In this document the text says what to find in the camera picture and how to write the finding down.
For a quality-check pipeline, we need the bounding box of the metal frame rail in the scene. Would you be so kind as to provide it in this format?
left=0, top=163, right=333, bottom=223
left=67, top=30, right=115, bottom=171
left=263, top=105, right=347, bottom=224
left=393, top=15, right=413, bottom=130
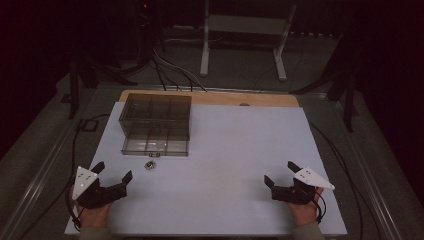
left=0, top=113, right=88, bottom=240
left=328, top=99, right=403, bottom=240

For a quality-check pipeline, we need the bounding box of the person's right hand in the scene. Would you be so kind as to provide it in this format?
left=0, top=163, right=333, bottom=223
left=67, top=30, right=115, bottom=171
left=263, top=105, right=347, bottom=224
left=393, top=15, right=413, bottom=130
left=287, top=187, right=325, bottom=228

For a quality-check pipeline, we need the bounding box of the bundle of floor cables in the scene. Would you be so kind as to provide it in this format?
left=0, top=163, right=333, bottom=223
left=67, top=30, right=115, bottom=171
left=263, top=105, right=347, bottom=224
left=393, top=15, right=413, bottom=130
left=150, top=49, right=208, bottom=93

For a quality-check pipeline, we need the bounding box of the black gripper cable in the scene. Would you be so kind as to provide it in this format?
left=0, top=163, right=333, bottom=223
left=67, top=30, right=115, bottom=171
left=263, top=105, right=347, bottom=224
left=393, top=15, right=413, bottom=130
left=15, top=113, right=112, bottom=240
left=309, top=121, right=383, bottom=240

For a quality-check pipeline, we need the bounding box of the white table mat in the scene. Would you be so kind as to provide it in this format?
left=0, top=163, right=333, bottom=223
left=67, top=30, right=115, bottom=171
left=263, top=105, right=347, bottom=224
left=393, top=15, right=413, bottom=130
left=64, top=101, right=348, bottom=238

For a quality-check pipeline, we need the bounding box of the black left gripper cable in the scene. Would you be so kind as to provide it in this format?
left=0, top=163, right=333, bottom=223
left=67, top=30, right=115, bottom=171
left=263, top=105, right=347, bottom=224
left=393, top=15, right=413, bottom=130
left=15, top=113, right=112, bottom=240

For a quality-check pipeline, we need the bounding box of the clear plastic drawer box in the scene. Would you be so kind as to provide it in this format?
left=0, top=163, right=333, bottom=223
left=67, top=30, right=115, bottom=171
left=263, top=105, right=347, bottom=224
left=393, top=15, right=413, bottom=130
left=118, top=92, right=193, bottom=158

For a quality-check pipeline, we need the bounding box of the black stand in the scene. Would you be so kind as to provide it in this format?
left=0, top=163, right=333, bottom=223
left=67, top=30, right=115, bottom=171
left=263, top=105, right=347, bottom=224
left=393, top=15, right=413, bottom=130
left=289, top=64, right=360, bottom=133
left=60, top=58, right=138, bottom=120

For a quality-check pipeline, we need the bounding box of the person's left hand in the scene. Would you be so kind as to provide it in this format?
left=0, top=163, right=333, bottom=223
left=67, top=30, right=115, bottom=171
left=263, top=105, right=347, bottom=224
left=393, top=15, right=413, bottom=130
left=70, top=199, right=113, bottom=229

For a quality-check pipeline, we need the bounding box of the white metal stand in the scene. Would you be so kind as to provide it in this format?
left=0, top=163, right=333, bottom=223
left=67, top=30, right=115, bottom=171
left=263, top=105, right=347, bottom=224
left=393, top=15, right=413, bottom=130
left=199, top=0, right=298, bottom=82

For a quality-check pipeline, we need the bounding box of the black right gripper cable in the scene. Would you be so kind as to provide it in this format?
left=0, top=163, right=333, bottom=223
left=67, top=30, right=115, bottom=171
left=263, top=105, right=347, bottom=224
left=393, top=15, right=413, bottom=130
left=309, top=121, right=383, bottom=240

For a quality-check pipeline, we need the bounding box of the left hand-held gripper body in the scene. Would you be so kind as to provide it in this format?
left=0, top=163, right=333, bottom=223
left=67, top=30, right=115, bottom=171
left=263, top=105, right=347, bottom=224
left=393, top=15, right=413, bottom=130
left=72, top=166, right=128, bottom=210

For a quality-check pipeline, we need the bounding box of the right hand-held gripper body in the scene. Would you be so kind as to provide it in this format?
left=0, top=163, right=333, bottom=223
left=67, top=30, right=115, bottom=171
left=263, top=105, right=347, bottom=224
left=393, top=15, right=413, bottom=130
left=271, top=166, right=336, bottom=205

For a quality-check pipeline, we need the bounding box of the small black floor box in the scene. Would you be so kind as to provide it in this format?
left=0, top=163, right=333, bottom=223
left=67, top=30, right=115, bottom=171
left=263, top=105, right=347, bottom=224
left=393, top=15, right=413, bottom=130
left=77, top=118, right=100, bottom=132

